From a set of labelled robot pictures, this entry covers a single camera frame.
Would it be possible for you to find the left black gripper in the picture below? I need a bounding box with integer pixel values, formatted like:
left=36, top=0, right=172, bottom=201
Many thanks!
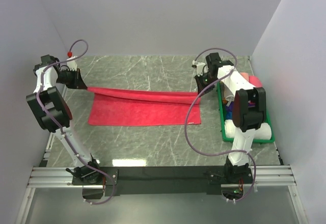
left=57, top=67, right=88, bottom=89

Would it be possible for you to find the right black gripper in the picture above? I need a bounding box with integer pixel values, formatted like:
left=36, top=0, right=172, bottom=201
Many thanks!
left=195, top=72, right=218, bottom=97

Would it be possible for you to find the red towel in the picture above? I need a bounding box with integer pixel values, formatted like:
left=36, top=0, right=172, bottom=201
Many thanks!
left=88, top=87, right=197, bottom=126

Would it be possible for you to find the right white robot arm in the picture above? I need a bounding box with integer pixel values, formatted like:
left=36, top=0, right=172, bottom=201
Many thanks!
left=192, top=52, right=266, bottom=183

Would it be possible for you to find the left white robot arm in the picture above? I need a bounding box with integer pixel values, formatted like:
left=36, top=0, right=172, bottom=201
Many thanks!
left=26, top=52, right=102, bottom=184

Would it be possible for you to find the green plastic bin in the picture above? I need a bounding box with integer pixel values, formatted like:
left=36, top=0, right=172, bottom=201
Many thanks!
left=216, top=82, right=275, bottom=144

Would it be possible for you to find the purple towel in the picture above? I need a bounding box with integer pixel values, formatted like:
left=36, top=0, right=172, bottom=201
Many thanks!
left=225, top=106, right=233, bottom=120

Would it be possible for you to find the orange rolled towel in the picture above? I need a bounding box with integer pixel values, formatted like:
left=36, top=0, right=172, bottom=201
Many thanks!
left=240, top=72, right=250, bottom=81

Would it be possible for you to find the pink rolled towel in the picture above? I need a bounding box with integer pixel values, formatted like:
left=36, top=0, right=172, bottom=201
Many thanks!
left=249, top=75, right=263, bottom=88

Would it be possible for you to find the white rolled towel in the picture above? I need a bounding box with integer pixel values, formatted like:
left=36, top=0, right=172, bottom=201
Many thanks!
left=224, top=120, right=272, bottom=141

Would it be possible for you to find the black base beam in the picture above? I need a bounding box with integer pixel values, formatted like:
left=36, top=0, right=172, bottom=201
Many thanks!
left=72, top=166, right=254, bottom=199

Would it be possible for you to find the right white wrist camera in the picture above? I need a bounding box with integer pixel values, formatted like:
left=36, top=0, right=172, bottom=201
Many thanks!
left=192, top=60, right=207, bottom=76

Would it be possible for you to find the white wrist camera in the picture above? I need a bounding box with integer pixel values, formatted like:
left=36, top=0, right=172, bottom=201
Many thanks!
left=66, top=51, right=78, bottom=71
left=192, top=60, right=207, bottom=76

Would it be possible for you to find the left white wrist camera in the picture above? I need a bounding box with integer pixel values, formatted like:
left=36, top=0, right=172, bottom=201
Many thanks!
left=66, top=51, right=78, bottom=71

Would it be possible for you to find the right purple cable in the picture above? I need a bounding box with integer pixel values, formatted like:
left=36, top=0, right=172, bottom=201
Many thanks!
left=184, top=47, right=257, bottom=203

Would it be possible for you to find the purple cable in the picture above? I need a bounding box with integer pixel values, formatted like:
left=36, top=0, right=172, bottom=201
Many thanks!
left=37, top=40, right=117, bottom=206
left=184, top=47, right=257, bottom=203

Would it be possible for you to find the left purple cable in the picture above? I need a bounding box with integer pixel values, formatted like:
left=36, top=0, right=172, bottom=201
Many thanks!
left=37, top=40, right=117, bottom=206

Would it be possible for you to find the aluminium rail frame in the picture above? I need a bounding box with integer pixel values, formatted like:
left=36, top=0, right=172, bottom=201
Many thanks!
left=16, top=165, right=308, bottom=223

